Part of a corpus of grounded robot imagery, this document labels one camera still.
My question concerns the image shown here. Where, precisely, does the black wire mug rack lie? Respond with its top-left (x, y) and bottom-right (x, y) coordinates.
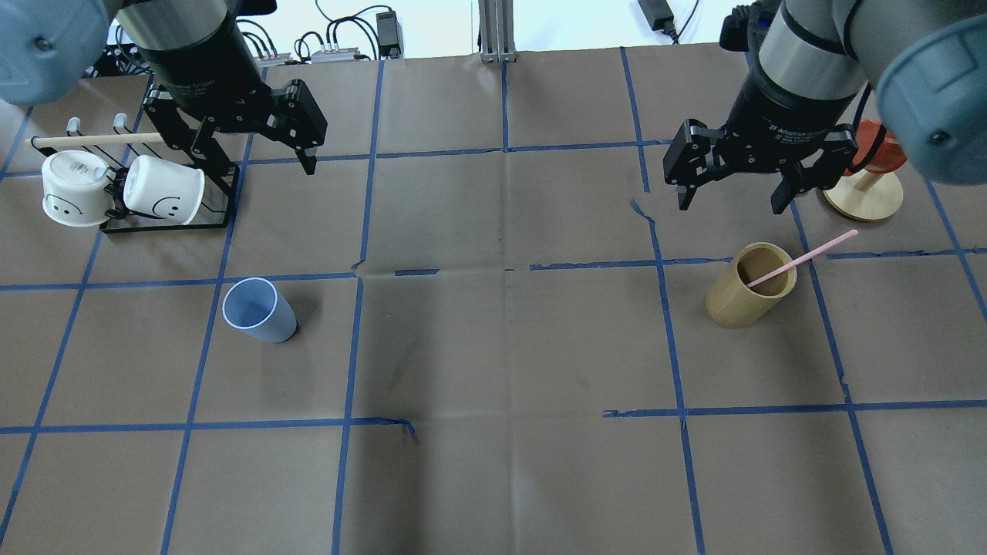
top-left (46, 113), bottom-right (240, 235)

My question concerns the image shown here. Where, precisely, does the white smiley mug left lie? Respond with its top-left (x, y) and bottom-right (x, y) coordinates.
top-left (42, 150), bottom-right (114, 227)

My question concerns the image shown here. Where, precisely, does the grey usb hub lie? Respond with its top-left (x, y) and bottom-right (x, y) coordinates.
top-left (253, 53), bottom-right (293, 68)
top-left (309, 47), bottom-right (365, 64)

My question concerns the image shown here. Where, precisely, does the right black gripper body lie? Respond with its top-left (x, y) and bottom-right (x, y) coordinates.
top-left (664, 119), bottom-right (859, 190)

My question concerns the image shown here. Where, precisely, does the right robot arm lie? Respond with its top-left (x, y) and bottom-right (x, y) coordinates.
top-left (663, 1), bottom-right (986, 214)

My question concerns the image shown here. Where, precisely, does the wooden rack handle rod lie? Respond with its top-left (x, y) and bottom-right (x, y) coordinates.
top-left (24, 133), bottom-right (165, 149)

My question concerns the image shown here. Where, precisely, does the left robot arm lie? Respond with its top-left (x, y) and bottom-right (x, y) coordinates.
top-left (1, 1), bottom-right (328, 182)

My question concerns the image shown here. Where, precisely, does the red plastic cup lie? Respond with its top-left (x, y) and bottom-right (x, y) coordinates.
top-left (851, 119), bottom-right (908, 173)

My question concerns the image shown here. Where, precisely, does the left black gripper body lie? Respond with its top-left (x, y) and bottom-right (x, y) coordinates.
top-left (143, 79), bottom-right (328, 161)

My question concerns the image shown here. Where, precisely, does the black power brick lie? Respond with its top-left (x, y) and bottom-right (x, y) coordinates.
top-left (638, 0), bottom-right (677, 36)

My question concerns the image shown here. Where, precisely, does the pink chopstick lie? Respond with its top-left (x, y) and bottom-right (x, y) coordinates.
top-left (746, 229), bottom-right (859, 289)

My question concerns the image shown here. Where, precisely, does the wooden cup stand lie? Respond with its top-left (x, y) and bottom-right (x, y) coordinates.
top-left (824, 171), bottom-right (904, 222)

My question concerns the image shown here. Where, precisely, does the white smiley mug right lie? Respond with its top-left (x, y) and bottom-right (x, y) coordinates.
top-left (123, 155), bottom-right (205, 225)

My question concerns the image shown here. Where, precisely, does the white smiley mug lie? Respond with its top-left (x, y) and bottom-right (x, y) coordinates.
top-left (42, 150), bottom-right (114, 227)
top-left (123, 155), bottom-right (205, 225)

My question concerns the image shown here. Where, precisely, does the black power adapter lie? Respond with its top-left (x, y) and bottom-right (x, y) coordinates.
top-left (376, 10), bottom-right (404, 59)

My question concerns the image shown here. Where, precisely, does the blue plastic cup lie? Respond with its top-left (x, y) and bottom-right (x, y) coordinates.
top-left (221, 277), bottom-right (298, 343)

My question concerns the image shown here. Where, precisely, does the aluminium frame post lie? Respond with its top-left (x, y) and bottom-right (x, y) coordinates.
top-left (478, 0), bottom-right (517, 64)

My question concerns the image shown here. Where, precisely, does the bamboo cylinder holder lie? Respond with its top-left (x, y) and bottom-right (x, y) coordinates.
top-left (705, 242), bottom-right (797, 329)

